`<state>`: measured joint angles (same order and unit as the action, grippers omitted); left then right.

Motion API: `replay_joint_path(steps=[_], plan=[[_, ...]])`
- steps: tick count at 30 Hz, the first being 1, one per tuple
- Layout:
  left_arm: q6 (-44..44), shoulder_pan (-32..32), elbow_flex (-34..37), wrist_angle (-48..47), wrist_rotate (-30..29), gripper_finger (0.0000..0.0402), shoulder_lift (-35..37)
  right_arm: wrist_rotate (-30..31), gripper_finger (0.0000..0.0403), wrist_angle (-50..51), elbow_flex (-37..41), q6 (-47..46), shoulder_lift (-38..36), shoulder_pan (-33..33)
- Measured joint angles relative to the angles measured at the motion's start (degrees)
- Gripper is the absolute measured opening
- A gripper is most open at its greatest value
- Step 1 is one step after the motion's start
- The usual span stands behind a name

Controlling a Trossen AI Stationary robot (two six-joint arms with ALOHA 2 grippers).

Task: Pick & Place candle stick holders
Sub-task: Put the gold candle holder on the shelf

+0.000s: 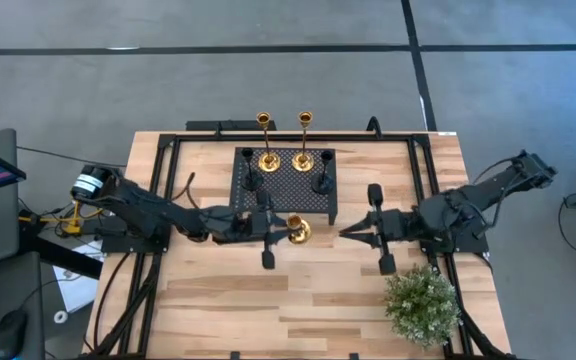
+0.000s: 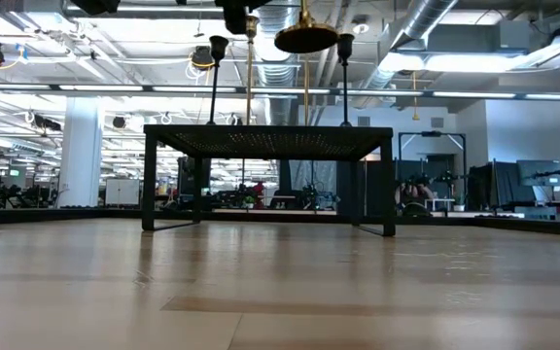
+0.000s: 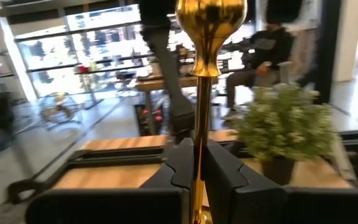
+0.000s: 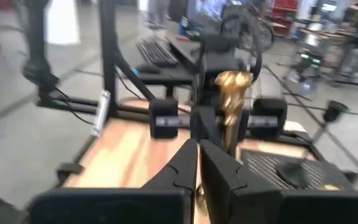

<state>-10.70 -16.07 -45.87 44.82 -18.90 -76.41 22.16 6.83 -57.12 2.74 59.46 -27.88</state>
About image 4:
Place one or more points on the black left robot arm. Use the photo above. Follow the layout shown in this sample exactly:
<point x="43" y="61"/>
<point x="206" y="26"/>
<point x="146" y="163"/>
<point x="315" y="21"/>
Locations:
<point x="219" y="62"/>

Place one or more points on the black candlestick holder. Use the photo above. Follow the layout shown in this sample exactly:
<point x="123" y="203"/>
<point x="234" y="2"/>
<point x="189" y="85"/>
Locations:
<point x="292" y="174"/>

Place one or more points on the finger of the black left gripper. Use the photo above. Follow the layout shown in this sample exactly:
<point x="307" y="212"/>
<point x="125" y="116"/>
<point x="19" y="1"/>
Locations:
<point x="205" y="124"/>
<point x="242" y="126"/>

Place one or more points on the dark computer desk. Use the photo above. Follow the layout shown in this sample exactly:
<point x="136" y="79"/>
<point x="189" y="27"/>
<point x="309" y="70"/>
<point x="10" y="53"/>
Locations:
<point x="179" y="76"/>

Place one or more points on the red cabinet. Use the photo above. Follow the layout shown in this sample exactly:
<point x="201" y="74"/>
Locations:
<point x="284" y="12"/>

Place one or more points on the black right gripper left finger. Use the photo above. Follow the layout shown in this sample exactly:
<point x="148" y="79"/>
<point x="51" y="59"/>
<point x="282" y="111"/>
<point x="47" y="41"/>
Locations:
<point x="154" y="205"/>

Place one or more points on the silver metal bracket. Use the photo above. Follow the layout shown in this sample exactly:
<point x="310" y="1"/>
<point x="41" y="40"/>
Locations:
<point x="101" y="112"/>

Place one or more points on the black computer mouse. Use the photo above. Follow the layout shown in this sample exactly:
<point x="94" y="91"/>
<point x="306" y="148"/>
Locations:
<point x="148" y="69"/>

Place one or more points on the black metal rig frame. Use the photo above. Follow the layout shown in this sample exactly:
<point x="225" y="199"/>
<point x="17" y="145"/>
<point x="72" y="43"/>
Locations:
<point x="108" y="46"/>

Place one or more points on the person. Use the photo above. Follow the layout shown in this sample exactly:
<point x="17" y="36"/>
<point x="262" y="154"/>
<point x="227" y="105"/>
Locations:
<point x="157" y="12"/>

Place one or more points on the short gold candlestick holder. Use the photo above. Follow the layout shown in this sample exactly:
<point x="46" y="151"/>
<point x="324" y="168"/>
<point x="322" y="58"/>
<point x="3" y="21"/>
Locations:
<point x="233" y="93"/>

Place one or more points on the black perforated metal shelf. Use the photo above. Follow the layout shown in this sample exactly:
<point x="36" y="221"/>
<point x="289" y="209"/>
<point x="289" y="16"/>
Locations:
<point x="322" y="171"/>

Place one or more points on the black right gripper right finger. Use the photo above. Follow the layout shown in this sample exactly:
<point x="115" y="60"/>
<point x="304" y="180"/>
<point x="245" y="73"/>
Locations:
<point x="259" y="208"/>

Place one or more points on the black keyboard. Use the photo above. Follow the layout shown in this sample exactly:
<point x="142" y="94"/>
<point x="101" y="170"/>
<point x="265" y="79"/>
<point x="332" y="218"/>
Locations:
<point x="155" y="53"/>

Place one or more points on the computer monitor blue screen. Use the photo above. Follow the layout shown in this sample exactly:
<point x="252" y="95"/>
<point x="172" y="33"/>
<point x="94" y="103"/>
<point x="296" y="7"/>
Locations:
<point x="208" y="7"/>

